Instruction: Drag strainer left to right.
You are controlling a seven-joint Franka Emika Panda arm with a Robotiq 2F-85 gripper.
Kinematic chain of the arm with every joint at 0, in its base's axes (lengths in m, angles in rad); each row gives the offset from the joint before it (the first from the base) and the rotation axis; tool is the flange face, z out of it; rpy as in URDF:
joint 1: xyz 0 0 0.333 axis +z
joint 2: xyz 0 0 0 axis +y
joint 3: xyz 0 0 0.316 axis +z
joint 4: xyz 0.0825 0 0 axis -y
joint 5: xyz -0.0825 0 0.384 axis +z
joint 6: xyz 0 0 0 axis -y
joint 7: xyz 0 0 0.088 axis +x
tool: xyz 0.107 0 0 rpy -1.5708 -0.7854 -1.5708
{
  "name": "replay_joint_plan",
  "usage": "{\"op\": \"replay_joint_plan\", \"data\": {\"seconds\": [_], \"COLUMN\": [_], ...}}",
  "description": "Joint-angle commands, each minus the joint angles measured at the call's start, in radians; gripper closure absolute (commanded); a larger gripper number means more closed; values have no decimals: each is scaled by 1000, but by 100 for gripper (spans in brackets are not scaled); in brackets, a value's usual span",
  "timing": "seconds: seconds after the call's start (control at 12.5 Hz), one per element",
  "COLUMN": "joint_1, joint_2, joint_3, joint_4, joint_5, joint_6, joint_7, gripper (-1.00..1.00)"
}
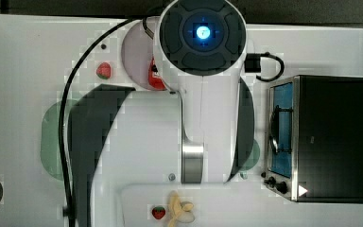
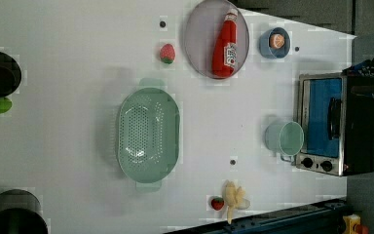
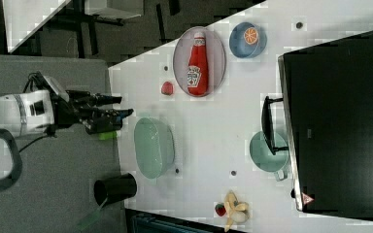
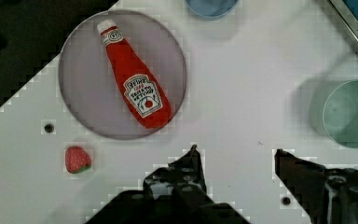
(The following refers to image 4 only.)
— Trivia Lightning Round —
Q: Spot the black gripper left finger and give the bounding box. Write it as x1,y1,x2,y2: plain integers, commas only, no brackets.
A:
87,146,250,224

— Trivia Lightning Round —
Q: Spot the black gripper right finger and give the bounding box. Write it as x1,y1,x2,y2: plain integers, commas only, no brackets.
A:
274,149,358,224

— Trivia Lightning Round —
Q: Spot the green mug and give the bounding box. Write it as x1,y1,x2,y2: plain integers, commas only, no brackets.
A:
309,80,358,148

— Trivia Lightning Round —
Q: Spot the red plush ketchup bottle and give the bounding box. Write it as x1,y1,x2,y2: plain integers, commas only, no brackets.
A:
97,20,172,129

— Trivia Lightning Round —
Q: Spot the red toy strawberry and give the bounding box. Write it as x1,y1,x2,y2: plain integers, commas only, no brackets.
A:
65,146,92,174

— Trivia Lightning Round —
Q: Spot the blue bowl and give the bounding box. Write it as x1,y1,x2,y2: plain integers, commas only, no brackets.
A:
184,0,240,19

